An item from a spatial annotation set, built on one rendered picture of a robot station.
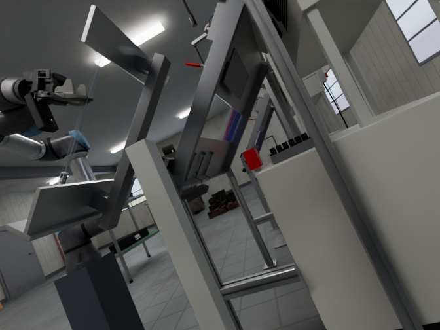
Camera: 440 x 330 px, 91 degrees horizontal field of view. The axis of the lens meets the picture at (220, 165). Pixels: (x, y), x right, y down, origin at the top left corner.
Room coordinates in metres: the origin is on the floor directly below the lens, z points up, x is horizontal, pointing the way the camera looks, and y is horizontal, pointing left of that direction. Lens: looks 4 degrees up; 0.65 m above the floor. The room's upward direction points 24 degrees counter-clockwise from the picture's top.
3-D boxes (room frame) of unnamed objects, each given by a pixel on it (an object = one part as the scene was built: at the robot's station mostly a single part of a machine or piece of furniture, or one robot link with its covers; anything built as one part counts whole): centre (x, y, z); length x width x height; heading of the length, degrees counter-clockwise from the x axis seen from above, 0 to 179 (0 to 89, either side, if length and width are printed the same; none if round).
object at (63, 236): (1.04, 0.78, 0.72); 0.13 x 0.12 x 0.14; 107
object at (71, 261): (1.03, 0.78, 0.60); 0.15 x 0.15 x 0.10
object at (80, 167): (1.07, 0.65, 0.92); 0.15 x 0.12 x 0.55; 107
